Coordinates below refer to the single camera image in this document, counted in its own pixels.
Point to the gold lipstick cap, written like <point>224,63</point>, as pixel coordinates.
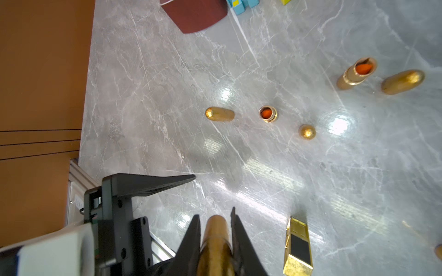
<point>402,82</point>
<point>307,132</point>

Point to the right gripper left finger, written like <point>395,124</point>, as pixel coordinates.
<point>185,263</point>

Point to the blue owl toy cube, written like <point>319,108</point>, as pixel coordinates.
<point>239,6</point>

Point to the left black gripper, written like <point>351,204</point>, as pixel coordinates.
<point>121,242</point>

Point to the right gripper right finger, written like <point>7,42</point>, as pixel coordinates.
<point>245,260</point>

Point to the dark red metronome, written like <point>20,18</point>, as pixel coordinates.
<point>192,16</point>

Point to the square gold black lipstick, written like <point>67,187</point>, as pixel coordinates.
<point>297,254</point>

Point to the front aluminium rail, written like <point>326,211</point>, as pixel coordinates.
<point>80,182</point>

